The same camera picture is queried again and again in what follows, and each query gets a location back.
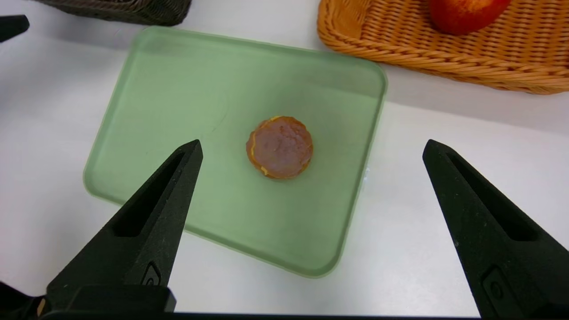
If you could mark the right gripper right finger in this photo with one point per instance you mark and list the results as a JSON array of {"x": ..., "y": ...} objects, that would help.
[{"x": 511, "y": 249}]

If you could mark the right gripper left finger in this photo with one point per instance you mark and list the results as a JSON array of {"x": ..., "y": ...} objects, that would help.
[{"x": 142, "y": 249}]

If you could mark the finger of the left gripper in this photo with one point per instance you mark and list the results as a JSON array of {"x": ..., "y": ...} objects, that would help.
[{"x": 11, "y": 26}]

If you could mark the red yellow apple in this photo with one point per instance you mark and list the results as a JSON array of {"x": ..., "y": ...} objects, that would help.
[{"x": 466, "y": 15}]

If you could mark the dark brown wicker basket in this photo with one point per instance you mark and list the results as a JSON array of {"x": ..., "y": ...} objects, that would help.
[{"x": 133, "y": 11}]

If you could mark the orange wicker basket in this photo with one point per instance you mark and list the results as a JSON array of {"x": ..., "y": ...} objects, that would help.
[{"x": 444, "y": 58}]

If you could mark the light green plastic tray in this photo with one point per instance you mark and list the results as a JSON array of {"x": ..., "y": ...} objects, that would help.
[{"x": 200, "y": 89}]

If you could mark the pink cream-filled bun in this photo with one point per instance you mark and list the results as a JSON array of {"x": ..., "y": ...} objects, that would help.
[{"x": 280, "y": 149}]

